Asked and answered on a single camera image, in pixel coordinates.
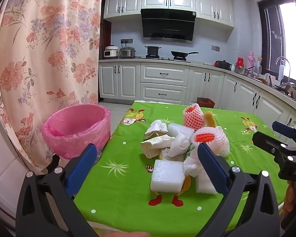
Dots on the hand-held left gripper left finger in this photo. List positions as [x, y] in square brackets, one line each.
[81, 170]

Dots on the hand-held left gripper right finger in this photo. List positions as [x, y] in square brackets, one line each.
[212, 170]

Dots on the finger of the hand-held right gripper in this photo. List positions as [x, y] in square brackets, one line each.
[283, 128]
[268, 143]

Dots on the white plastic bag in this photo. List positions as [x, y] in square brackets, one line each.
[192, 165]
[178, 143]

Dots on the pink trash bin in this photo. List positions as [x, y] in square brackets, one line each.
[74, 123]

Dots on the yellow sponge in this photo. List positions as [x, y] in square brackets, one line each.
[209, 119]

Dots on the pink fruit foam net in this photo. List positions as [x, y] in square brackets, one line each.
[192, 118]

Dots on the person's right hand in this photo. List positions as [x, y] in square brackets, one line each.
[291, 195]

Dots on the person's left hand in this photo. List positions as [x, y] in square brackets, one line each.
[128, 235]

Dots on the white fruit foam net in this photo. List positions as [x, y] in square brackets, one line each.
[219, 143]

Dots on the green printed tablecloth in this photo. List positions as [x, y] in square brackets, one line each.
[118, 177]

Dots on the tan crumpled paper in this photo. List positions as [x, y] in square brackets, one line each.
[172, 156]

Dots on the large white foam block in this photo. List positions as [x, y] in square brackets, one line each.
[166, 175]

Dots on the yellow spray bottle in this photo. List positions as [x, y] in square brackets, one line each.
[258, 66]

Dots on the red floor bin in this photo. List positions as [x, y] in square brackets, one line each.
[206, 102]

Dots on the chrome faucet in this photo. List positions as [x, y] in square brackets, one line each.
[277, 60]

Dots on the steel bowl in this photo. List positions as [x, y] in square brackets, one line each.
[241, 70]

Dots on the pink thermos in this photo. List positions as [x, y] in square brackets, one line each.
[250, 60]

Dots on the red pitcher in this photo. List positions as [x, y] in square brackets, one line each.
[240, 62]

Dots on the red and black pot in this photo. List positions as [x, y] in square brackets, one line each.
[222, 64]

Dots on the dark framed window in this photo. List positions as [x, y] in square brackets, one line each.
[268, 34]

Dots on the white base cabinets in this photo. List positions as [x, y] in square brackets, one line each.
[162, 79]

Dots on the floral curtain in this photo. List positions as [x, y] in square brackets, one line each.
[51, 54]

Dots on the black wok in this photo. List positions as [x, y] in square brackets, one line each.
[178, 53]

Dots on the white rice cooker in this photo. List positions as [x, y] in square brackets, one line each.
[110, 52]

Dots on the black gas stove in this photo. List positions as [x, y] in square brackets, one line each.
[162, 58]

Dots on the steel pressure cooker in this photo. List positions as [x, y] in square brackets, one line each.
[127, 53]

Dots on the black cooking pot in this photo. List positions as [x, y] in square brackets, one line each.
[153, 50]

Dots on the black range hood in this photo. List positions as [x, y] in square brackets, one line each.
[167, 24]

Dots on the grey wall outlet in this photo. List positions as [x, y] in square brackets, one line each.
[215, 48]

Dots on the grey wall socket strip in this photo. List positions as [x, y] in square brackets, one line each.
[126, 41]

